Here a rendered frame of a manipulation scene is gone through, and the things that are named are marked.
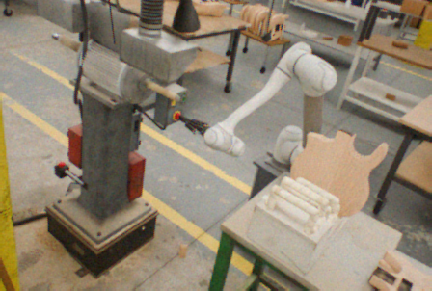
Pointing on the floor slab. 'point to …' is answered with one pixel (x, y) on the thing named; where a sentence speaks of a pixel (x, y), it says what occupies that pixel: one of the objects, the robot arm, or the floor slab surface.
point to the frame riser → (80, 251)
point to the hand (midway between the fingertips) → (183, 119)
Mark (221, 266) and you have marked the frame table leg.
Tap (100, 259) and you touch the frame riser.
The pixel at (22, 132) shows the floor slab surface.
